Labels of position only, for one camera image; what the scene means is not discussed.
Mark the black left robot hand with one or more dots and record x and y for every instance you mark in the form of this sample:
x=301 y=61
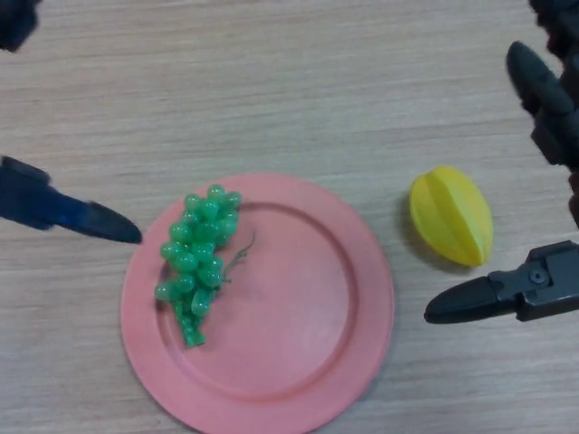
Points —
x=68 y=212

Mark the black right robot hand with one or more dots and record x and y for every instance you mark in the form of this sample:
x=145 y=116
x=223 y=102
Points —
x=538 y=86

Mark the yellow starfruit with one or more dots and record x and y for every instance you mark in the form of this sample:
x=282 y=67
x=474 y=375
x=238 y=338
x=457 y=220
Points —
x=452 y=217

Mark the pink round plate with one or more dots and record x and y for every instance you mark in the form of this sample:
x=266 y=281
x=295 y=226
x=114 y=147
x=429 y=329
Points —
x=294 y=316

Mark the green grape bunch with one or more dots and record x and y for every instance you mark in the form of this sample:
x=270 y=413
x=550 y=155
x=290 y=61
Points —
x=199 y=244

